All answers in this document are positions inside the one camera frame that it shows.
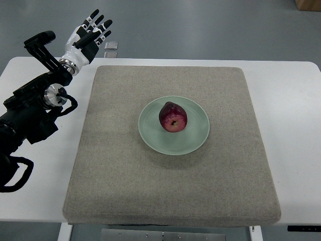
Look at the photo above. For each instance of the grey metal base plate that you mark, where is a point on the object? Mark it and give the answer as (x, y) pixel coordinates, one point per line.
(123, 234)

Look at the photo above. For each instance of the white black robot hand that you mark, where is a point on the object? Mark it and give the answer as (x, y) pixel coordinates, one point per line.
(83, 44)

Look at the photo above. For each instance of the red apple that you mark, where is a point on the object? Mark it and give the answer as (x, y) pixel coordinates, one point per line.
(172, 117)

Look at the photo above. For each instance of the lower floor metal plate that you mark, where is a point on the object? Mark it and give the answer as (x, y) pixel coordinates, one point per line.
(110, 54)

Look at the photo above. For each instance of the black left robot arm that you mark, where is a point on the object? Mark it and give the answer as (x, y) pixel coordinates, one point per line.
(32, 111)

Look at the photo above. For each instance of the cardboard box corner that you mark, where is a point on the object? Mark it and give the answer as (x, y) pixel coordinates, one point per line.
(308, 5)

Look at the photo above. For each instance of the black table control panel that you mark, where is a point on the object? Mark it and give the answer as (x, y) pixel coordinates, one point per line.
(304, 228)

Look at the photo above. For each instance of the pale green plate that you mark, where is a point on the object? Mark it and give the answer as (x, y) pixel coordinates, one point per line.
(175, 144)

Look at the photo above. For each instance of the white table leg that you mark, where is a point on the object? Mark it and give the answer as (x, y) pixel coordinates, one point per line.
(65, 232)

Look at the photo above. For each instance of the beige fabric cushion mat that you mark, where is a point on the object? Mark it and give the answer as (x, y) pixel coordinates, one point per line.
(118, 179)

